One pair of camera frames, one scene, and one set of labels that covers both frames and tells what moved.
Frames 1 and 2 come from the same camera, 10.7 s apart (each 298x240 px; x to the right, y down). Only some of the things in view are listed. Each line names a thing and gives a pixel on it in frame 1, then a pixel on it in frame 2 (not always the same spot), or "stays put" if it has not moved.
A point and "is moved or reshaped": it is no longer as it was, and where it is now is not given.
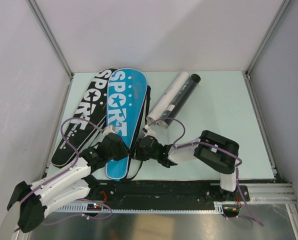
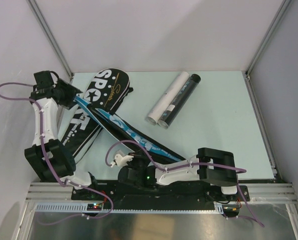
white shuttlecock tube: x=167 y=97 stays put
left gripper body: x=120 y=152 -> x=67 y=93
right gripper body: x=141 y=155 -> x=138 y=162
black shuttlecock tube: x=171 y=113 stays put
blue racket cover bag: x=126 y=94 -> x=116 y=124
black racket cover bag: x=89 y=113 is moved or reshaped
